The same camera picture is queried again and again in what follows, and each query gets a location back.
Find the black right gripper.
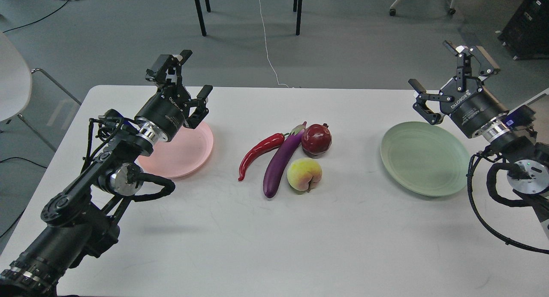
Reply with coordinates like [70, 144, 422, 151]
[408, 40, 507, 139]

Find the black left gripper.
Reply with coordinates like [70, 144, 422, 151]
[135, 49, 213, 142]

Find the red chili pepper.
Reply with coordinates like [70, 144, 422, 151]
[238, 133, 287, 182]

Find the purple eggplant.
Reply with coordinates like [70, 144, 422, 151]
[262, 121, 307, 199]

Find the red pomegranate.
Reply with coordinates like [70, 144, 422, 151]
[301, 123, 332, 157]

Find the yellow peach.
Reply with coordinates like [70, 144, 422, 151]
[287, 158, 323, 192]

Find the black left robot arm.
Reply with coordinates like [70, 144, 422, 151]
[1, 49, 212, 297]

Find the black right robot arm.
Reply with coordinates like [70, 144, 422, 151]
[408, 41, 549, 254]

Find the pink plate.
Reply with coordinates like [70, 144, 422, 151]
[137, 121, 214, 179]

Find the green plate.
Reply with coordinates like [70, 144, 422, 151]
[379, 121, 469, 197]

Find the black equipment box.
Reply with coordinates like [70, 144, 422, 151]
[498, 0, 549, 60]

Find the white office chair base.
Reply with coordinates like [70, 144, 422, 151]
[388, 0, 457, 17]

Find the white chair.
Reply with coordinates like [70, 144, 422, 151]
[0, 33, 81, 152]

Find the white floor cable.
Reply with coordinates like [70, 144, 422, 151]
[251, 0, 295, 88]

